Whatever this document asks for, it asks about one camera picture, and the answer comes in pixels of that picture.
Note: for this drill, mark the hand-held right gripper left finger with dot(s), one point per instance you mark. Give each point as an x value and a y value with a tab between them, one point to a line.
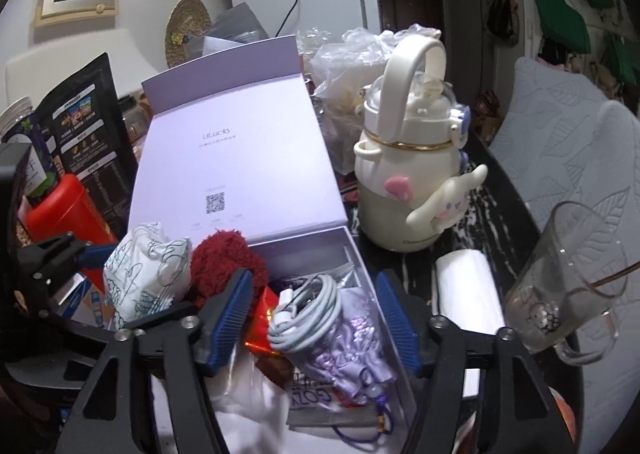
232	324

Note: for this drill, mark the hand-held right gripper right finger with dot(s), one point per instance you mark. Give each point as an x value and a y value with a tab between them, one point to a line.
397	319

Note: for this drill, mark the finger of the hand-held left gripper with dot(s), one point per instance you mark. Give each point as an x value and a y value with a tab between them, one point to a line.
150	320
95	255

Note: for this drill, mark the red snack packet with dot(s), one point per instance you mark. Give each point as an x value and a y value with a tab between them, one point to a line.
260	329

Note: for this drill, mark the white printed pouch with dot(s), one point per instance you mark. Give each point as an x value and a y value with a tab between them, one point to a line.
140	274

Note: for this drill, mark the red fluffy pouch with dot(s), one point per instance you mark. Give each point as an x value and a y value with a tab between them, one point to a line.
220	259

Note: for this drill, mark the clear pastry packet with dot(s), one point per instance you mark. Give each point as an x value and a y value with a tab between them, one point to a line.
245	394

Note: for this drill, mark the plain silver foil packet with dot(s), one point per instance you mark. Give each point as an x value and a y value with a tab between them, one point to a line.
345	269

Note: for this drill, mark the purple print silver packet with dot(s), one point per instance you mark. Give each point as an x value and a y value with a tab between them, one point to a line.
315	404

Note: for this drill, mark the purple gift box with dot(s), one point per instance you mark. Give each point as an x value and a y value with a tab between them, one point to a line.
225	158

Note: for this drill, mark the blue carton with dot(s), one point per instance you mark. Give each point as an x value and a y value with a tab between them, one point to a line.
85	299

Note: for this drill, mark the red plastic container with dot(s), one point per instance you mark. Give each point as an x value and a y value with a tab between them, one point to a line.
60	214

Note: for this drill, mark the rolled white towel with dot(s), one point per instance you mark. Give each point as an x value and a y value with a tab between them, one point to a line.
465	284

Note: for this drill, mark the cream cartoon water bottle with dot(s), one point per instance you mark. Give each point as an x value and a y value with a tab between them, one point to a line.
390	214

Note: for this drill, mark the black snack bag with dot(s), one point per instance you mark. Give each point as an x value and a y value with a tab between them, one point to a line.
85	133

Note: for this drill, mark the plastic jar with lid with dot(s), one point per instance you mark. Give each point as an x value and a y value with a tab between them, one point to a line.
25	143

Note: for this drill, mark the brown glass jar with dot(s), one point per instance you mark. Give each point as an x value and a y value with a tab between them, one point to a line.
135	118

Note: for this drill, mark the clear glass mug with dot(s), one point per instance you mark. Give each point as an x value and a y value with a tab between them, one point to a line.
550	294

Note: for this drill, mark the red apple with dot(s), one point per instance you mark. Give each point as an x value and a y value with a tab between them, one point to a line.
562	409

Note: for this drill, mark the brown patterned bag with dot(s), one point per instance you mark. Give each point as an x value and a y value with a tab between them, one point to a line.
487	108

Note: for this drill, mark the small leaf-pattern chair cover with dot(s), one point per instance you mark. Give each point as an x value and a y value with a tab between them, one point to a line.
550	123

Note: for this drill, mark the woven straw fan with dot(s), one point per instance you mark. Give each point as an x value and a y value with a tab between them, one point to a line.
187	23

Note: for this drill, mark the large leaf-pattern chair cover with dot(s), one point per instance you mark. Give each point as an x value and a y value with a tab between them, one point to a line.
610	173

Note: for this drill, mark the clear plastic bag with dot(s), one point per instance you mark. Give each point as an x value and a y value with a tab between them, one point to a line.
350	53

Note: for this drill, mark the grey plastic mailer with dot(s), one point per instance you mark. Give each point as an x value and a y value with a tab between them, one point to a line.
235	23

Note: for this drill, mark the dark handbag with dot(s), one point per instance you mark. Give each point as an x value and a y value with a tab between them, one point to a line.
502	13

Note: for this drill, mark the wide green tote bag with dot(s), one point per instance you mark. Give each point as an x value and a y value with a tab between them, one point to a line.
560	21

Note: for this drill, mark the small green tote bag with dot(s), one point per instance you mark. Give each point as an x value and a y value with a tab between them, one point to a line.
620	58

